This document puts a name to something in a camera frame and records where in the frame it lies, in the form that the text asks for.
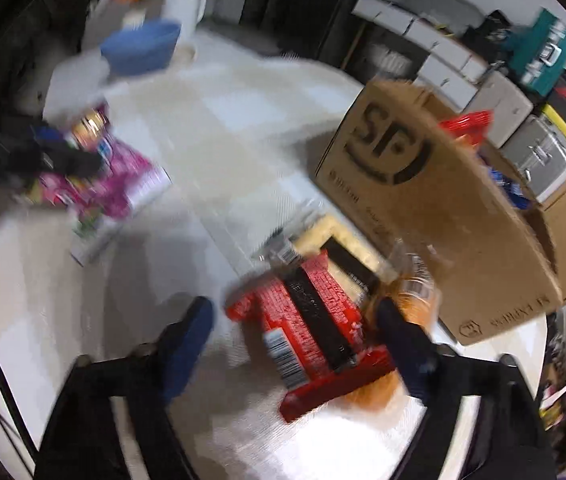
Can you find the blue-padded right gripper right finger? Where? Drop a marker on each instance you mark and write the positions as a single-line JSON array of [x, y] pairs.
[[508, 440]]

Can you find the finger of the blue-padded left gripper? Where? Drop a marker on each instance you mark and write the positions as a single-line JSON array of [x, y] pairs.
[[57, 156]]

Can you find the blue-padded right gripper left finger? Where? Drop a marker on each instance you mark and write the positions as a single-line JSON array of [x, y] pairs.
[[81, 439]]

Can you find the purple snack bag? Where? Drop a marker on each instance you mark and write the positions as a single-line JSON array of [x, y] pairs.
[[99, 205]]

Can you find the red snack bag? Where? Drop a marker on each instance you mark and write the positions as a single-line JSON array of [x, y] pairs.
[[314, 334]]

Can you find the blue snack bag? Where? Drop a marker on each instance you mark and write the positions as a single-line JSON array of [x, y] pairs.
[[512, 189]]

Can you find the blue bowl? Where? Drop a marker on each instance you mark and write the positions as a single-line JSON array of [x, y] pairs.
[[141, 50]]

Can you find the orange snack bag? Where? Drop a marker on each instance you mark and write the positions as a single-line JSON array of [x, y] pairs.
[[402, 315]]

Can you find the checked tablecloth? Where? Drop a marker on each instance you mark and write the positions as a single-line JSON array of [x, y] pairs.
[[240, 137]]

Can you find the yellow cracker pack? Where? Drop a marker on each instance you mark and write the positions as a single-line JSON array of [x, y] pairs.
[[353, 263]]

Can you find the brown SF cardboard box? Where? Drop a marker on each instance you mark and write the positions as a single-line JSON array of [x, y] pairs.
[[399, 177]]

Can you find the silver suitcase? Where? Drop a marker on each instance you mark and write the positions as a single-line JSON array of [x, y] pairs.
[[538, 151]]

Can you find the red snack bags in box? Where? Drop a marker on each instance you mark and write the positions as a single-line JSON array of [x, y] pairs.
[[471, 128]]

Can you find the beige suitcase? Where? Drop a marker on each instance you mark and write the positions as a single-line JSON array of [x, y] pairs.
[[509, 106]]

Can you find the woven laundry basket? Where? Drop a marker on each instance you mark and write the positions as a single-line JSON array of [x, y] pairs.
[[380, 61]]

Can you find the white drawer desk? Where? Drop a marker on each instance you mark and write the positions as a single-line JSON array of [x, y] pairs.
[[451, 69]]

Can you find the teal suitcase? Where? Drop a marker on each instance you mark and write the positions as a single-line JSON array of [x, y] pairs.
[[539, 54]]

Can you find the black bag on desk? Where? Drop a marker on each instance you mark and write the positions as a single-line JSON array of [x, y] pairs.
[[487, 40]]

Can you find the oval grey mirror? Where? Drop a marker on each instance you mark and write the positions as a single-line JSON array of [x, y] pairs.
[[455, 14]]

